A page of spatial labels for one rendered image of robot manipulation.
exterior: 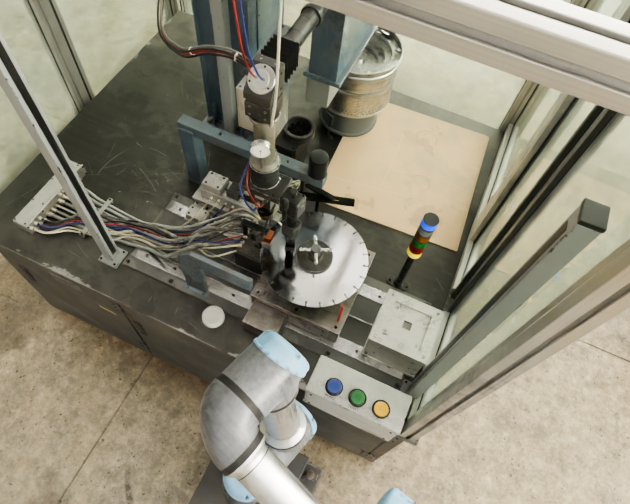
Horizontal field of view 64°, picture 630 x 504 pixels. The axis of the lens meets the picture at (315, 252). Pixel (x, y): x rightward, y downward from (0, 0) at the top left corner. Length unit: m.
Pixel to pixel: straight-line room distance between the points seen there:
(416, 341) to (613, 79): 1.15
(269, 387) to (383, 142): 1.37
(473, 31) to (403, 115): 1.76
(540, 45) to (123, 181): 1.70
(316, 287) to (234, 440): 0.67
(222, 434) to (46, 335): 1.80
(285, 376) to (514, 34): 0.69
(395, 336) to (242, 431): 0.71
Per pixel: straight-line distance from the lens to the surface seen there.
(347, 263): 1.52
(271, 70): 1.05
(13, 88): 1.23
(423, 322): 1.55
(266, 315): 1.57
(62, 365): 2.55
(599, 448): 2.72
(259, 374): 0.93
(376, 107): 1.95
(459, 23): 0.45
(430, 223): 1.40
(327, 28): 1.34
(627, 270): 0.64
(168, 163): 2.01
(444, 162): 2.09
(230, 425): 0.92
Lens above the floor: 2.28
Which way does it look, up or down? 61 degrees down
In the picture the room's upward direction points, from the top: 9 degrees clockwise
